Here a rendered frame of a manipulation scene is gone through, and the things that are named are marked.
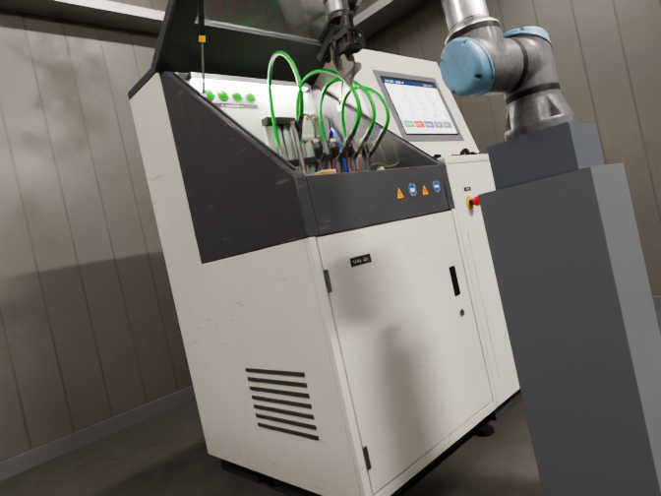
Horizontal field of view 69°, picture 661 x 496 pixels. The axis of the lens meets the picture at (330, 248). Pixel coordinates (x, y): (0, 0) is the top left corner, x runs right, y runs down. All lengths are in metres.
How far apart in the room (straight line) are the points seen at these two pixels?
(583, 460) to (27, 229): 2.67
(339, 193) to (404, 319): 0.42
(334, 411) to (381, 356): 0.20
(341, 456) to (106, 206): 2.21
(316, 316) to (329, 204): 0.30
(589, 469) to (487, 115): 2.63
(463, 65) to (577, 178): 0.32
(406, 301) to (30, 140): 2.31
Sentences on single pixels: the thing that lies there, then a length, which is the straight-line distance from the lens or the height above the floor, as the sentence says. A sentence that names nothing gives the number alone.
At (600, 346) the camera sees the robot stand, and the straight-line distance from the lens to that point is 1.11.
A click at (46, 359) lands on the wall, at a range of 2.95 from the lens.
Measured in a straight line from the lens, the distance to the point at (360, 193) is 1.38.
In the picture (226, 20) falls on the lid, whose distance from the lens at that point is 1.82.
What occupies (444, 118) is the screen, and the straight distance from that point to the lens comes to 2.38.
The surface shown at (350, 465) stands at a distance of 1.36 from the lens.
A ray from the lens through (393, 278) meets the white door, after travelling 1.43.
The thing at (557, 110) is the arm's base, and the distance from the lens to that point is 1.16.
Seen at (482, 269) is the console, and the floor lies 0.55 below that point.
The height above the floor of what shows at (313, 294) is 0.64.
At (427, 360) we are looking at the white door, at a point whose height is 0.35.
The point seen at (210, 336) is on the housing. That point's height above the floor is 0.54.
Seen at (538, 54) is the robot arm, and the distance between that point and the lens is 1.19.
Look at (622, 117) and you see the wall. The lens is 3.21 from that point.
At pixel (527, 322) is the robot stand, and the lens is 1.15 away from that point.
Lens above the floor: 0.76
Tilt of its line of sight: level
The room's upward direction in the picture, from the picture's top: 12 degrees counter-clockwise
